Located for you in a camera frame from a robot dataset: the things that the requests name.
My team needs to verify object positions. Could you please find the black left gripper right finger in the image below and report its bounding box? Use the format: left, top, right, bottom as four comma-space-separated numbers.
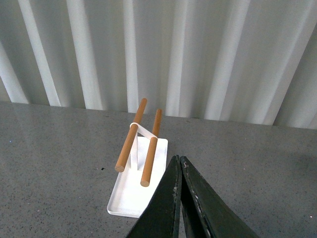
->
180, 156, 258, 238

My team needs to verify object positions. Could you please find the white pleated curtain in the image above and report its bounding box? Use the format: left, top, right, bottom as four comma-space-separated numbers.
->
0, 0, 317, 129

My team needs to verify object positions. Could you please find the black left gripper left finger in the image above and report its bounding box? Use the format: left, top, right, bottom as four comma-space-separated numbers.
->
127, 155, 182, 238

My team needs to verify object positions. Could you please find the white towel rack stand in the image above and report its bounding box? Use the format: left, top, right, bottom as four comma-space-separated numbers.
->
107, 98, 168, 218

